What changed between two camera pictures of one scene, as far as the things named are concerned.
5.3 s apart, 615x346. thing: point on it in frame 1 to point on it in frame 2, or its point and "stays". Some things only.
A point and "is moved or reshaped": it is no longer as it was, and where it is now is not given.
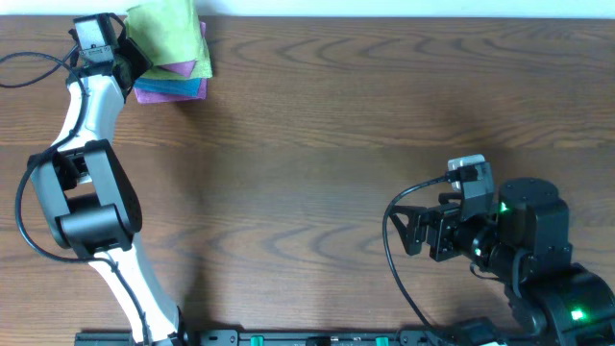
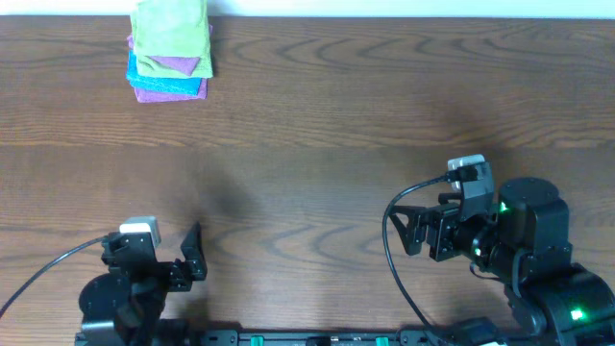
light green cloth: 167,33 is moved or reshaped
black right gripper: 442,220 stays
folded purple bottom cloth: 145,96 stays
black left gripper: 138,57 to 185,271
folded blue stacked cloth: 179,86 stays
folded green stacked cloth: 163,51 stays
